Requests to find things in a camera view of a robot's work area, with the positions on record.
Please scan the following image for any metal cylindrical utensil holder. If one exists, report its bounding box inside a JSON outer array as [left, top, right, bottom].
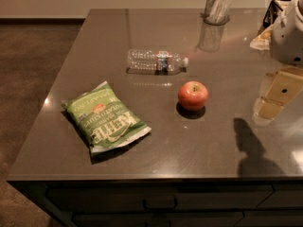
[[204, 0, 232, 26]]

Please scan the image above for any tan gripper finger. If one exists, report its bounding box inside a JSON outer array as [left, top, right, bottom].
[[253, 65, 303, 126]]

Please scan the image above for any black wire basket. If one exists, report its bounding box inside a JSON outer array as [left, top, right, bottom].
[[262, 0, 290, 28]]

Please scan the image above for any green kettle chips bag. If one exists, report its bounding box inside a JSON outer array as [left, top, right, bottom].
[[62, 81, 152, 157]]

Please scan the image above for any dark cabinet drawer front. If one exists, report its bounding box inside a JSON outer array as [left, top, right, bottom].
[[47, 185, 273, 213]]

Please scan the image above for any red apple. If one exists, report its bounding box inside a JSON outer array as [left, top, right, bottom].
[[178, 81, 208, 112]]

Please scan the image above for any clear plastic water bottle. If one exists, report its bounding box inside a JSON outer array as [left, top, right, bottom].
[[126, 49, 188, 75]]

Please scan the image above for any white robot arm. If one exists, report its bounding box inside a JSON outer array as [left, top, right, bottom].
[[250, 0, 303, 126]]

